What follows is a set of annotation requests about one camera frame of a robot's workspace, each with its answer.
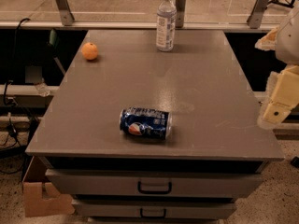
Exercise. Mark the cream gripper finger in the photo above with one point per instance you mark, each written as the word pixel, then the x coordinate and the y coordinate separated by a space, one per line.
pixel 268 41
pixel 281 97

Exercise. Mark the blue pepsi can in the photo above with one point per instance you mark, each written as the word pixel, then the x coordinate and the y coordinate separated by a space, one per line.
pixel 146 122

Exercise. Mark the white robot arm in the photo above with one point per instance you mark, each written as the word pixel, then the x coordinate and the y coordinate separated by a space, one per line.
pixel 287 43

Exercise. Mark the grey drawer cabinet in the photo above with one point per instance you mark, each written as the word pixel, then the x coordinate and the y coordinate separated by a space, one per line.
pixel 214 112

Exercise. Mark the clear plastic water bottle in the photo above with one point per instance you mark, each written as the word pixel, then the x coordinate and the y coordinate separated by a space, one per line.
pixel 166 25

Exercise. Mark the orange fruit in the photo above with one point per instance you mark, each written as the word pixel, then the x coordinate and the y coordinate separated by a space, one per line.
pixel 89 51

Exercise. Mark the lower grey drawer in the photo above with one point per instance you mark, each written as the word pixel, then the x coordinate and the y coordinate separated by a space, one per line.
pixel 155 209

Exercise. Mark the grey drawer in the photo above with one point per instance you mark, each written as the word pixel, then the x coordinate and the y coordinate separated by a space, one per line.
pixel 153 184
pixel 155 209

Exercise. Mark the upper grey drawer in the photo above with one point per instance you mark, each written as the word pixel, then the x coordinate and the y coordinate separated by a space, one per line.
pixel 153 184

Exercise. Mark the brown cardboard box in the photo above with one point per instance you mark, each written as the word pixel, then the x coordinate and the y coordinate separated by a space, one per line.
pixel 40 197

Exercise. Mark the right metal bracket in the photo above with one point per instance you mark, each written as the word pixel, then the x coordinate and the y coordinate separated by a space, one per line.
pixel 256 16

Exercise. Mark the metal bracket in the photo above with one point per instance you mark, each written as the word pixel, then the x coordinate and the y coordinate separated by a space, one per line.
pixel 180 5
pixel 256 16
pixel 66 15

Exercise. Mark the middle metal bracket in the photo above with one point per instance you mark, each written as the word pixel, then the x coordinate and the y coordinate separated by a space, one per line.
pixel 180 5

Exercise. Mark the left metal bracket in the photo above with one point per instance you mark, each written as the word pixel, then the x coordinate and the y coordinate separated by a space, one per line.
pixel 66 15

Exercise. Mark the metal window rail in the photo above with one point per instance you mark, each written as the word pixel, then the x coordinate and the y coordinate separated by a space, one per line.
pixel 94 25

